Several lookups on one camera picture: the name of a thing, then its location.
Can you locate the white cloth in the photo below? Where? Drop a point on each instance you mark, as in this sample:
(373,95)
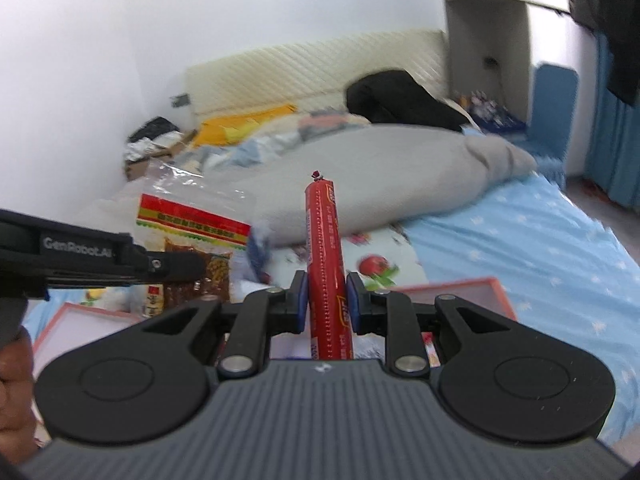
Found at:
(145,150)

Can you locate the blue chair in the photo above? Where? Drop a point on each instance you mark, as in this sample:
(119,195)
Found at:
(555,105)

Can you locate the cluster of small bottles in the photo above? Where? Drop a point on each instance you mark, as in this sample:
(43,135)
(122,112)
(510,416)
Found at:
(480,105)

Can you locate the black wall outlet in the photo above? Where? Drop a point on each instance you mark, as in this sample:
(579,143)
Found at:
(490,62)

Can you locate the cardboard box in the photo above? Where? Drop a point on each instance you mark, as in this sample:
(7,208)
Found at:
(137,170)

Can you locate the black garment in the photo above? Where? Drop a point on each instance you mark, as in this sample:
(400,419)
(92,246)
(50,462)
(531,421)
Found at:
(395,97)

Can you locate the red sausage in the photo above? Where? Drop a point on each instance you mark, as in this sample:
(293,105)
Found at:
(325,240)

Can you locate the blue tray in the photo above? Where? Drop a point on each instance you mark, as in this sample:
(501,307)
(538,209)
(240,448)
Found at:
(502,122)

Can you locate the black clothes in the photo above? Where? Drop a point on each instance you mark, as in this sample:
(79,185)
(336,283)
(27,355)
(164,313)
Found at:
(152,129)

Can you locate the person's left hand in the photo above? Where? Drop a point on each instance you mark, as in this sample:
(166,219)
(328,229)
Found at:
(15,400)

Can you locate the large clear bag striped label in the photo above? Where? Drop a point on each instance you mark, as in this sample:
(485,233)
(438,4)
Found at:
(190,220)

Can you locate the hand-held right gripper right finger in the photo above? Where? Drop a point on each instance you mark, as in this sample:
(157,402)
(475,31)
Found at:
(352,302)

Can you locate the cream quilted headboard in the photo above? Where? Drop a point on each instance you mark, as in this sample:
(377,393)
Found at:
(280,70)

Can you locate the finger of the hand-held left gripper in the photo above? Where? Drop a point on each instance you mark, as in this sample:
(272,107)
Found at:
(175,265)

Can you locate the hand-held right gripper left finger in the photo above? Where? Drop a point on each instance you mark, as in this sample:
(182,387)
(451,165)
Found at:
(300,302)

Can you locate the blue curtain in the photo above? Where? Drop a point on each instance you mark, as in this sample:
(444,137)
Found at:
(617,150)

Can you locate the grey wall socket plate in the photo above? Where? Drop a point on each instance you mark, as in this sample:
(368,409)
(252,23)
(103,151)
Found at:
(180,100)

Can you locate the clear plastic bag blue print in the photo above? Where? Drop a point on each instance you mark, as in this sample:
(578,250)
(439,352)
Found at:
(257,255)

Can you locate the orange-rimmed white box lid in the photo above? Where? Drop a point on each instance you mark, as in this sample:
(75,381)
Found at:
(75,325)

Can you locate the dark hanging clothes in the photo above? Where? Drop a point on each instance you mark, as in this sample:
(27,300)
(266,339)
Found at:
(615,20)

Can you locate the light patchwork blanket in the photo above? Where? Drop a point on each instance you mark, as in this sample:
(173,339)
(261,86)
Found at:
(300,132)

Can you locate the grey duvet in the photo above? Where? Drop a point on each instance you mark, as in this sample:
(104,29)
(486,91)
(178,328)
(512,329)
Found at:
(400,170)

